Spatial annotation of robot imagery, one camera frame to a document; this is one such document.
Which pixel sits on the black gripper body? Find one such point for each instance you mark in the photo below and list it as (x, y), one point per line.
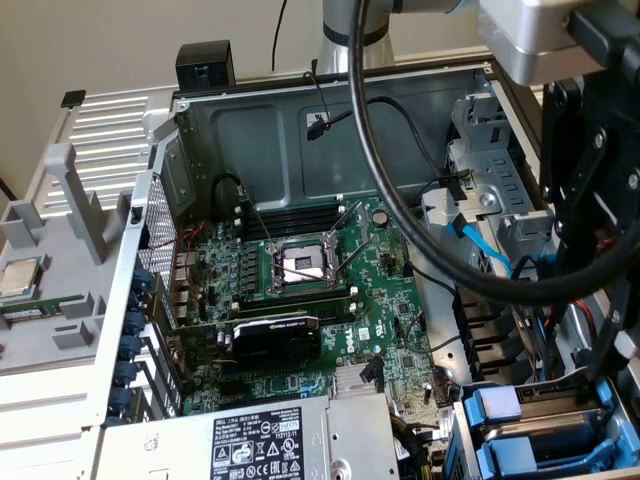
(620, 100)

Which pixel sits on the hard disk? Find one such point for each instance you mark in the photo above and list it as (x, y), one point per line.
(555, 435)

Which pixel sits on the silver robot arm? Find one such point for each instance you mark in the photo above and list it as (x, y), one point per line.
(380, 57)

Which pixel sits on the metal disk bay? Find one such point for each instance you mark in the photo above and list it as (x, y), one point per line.
(630, 435)

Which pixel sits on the empty blue disk carrier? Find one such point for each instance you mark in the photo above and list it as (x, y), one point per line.
(510, 452)

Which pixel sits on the black plastic shroud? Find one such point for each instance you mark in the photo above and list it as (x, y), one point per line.
(480, 340)

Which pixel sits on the coin battery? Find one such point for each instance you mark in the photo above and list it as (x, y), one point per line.
(381, 217)

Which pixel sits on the metal socket cover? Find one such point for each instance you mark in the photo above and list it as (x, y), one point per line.
(364, 220)

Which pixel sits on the green motherboard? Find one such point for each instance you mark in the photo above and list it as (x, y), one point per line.
(385, 320)

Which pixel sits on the black angled plug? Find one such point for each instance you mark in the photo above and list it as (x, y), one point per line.
(372, 372)

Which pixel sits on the silver heatsink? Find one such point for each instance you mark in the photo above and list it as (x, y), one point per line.
(350, 382)

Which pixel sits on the CPU socket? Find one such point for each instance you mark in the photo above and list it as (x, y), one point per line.
(295, 262)

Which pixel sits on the open metal PC case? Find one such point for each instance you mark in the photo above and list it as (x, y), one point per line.
(250, 145)

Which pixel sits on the thin metal locking lever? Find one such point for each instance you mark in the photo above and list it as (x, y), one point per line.
(257, 220)

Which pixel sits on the black graphics card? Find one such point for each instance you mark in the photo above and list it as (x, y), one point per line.
(280, 345)

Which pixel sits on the black box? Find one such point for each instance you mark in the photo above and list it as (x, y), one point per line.
(205, 65)

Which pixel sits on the blue slot retainer clip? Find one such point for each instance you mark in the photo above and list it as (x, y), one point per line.
(126, 374)
(131, 348)
(121, 401)
(135, 323)
(142, 278)

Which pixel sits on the grey power supply unit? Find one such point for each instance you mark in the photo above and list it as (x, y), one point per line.
(190, 440)

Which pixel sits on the grey parts rack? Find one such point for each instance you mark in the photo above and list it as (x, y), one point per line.
(60, 280)

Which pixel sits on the green RAM stick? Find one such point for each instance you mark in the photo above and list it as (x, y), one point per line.
(50, 306)

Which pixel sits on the silver CPU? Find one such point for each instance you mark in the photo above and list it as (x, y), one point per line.
(17, 277)

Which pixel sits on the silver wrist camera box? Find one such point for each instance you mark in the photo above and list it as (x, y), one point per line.
(530, 45)

